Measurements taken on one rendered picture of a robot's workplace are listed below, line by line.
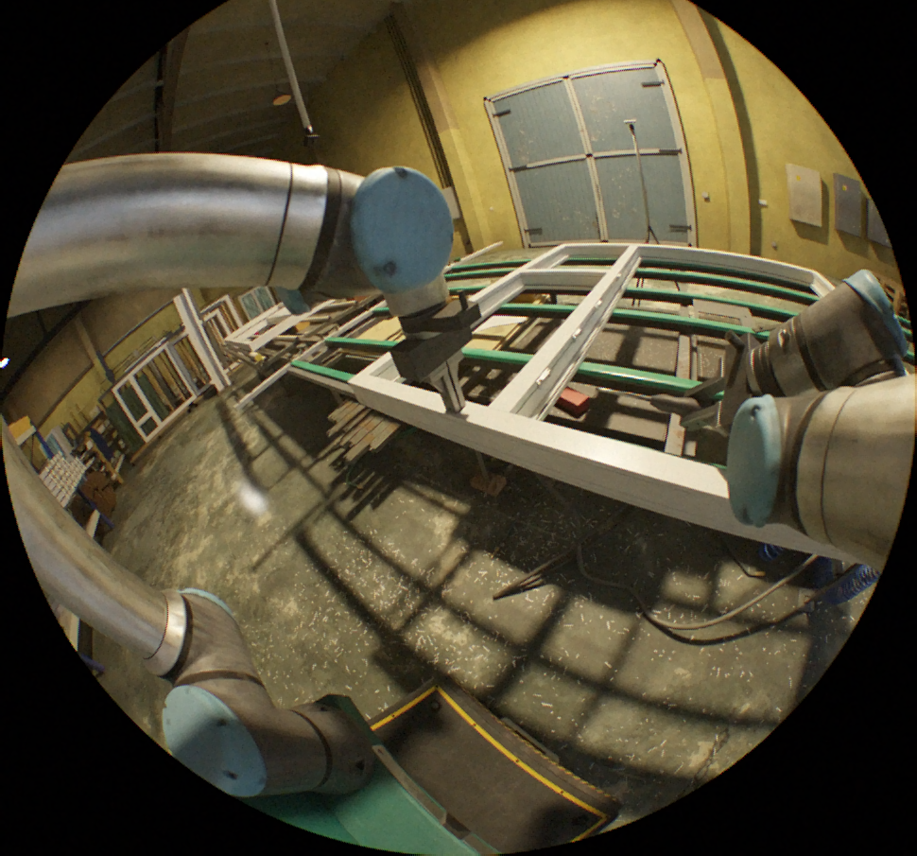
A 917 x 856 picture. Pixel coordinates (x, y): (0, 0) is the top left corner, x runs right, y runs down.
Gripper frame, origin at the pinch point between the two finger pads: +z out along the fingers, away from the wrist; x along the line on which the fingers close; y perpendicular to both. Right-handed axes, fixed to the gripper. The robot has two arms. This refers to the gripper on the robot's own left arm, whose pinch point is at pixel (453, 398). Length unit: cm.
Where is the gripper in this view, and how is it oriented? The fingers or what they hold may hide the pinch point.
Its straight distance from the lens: 51.6
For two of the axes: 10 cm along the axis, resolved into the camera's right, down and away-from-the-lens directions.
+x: -6.1, 5.8, -5.4
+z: 2.7, 7.9, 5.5
